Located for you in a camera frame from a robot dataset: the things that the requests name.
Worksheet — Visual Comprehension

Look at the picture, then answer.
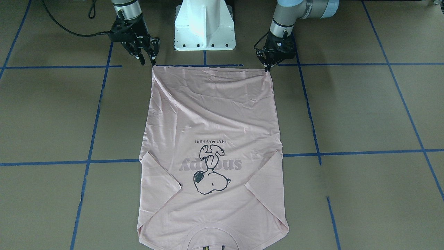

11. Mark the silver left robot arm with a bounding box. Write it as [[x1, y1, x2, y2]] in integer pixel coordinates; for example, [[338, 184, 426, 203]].
[[254, 0, 339, 72]]

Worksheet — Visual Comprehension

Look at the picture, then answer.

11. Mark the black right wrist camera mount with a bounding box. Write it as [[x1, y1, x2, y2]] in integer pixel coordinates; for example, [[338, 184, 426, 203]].
[[108, 20, 131, 42]]

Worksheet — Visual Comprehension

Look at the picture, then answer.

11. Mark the pink Snoopy t-shirt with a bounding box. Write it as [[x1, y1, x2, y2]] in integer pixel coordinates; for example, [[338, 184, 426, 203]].
[[137, 66, 290, 250]]

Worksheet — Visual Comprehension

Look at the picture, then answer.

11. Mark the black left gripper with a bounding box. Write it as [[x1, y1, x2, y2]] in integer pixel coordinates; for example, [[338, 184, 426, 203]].
[[256, 31, 296, 72]]

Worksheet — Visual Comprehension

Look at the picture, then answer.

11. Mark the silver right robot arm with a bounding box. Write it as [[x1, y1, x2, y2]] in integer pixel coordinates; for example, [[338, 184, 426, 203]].
[[108, 0, 160, 66]]

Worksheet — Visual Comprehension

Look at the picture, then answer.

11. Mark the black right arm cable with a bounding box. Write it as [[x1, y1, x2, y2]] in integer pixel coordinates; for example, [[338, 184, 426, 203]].
[[41, 0, 111, 38]]

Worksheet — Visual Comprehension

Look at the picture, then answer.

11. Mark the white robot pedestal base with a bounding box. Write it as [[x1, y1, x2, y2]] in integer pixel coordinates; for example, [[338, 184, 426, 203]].
[[173, 0, 236, 51]]

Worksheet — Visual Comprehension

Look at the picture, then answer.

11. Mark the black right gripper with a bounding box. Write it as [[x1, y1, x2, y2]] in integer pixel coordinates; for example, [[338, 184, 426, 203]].
[[118, 17, 160, 66]]

